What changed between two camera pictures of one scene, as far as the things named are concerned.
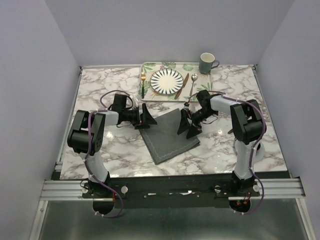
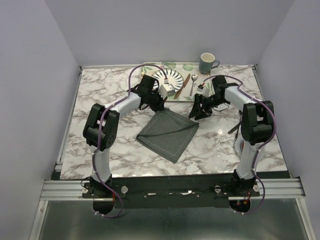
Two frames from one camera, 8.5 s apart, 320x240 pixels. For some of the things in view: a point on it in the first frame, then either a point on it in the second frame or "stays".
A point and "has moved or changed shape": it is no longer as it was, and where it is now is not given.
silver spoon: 194,78 stays
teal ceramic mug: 207,62 stays
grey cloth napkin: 162,141 has moved or changed shape
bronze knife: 184,84 stays
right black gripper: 184,122 → 196,106
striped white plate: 166,81 stays
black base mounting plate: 192,191 stays
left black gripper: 147,118 → 160,106
